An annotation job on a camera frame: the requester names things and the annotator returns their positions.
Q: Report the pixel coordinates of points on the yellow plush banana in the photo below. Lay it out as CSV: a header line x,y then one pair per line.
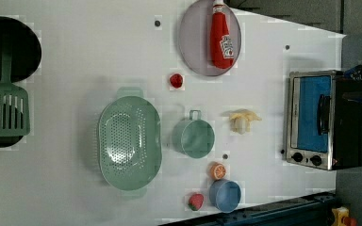
x,y
241,120

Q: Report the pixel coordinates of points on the black toaster oven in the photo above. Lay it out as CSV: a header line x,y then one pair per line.
x,y
324,130

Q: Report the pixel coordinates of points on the red strawberry toy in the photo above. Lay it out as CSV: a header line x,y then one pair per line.
x,y
176,80

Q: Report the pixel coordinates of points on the green oval colander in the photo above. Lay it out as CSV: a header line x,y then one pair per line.
x,y
129,141

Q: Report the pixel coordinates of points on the orange slice toy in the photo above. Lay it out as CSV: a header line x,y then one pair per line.
x,y
217,171

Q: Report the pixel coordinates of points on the grey round plate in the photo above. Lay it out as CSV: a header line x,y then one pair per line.
x,y
194,41

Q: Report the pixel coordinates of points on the red plush ketchup bottle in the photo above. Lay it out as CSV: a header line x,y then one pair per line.
x,y
221,45

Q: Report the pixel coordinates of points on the strawberry toy near bowl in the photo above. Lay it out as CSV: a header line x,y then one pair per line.
x,y
196,201

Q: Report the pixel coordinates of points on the blue bowl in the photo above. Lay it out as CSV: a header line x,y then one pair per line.
x,y
225,195

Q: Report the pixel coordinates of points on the black frying pan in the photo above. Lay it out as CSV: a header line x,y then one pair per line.
x,y
26,57

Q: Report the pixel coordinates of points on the green slotted spatula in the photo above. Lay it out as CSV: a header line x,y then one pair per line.
x,y
14,110

